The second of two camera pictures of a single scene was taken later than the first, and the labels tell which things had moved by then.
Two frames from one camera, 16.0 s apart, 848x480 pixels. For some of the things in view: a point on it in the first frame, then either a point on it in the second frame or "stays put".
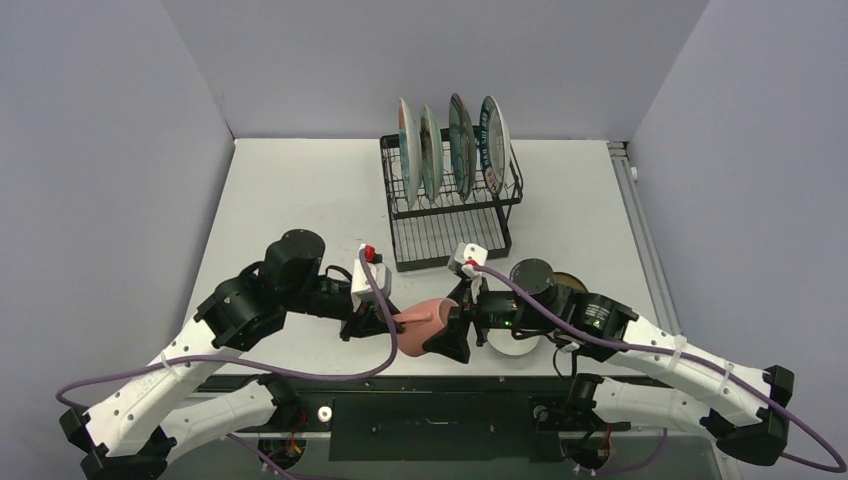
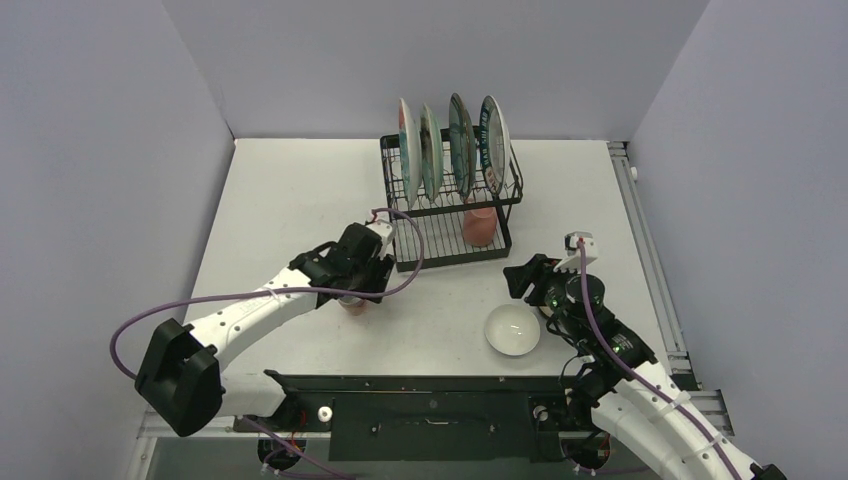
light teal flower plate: [431, 156] stays put
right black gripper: [472, 318] to [530, 280]
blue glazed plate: [463, 147] stays put
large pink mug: [418, 319] to [480, 226]
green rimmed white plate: [495, 146] stays put
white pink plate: [410, 156] stays put
